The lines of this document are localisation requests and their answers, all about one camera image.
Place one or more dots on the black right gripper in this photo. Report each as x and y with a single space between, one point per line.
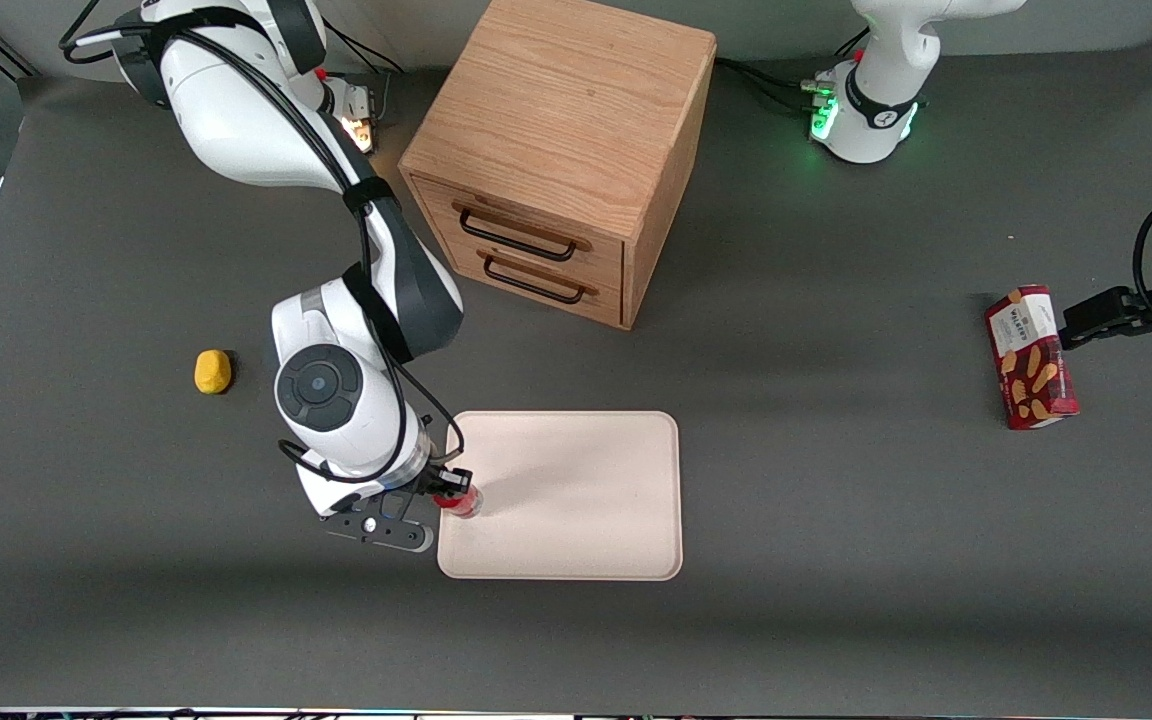
439 482

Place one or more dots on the red coke bottle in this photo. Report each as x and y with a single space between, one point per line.
463 505

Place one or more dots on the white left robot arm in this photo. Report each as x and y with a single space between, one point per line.
876 130

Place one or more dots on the beige rectangular tray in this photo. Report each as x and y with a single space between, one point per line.
576 500

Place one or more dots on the red cookie box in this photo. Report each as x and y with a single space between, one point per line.
1031 370

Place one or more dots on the yellow lemon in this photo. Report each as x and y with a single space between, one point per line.
213 372

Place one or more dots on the wooden drawer cabinet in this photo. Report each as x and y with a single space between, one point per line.
556 100

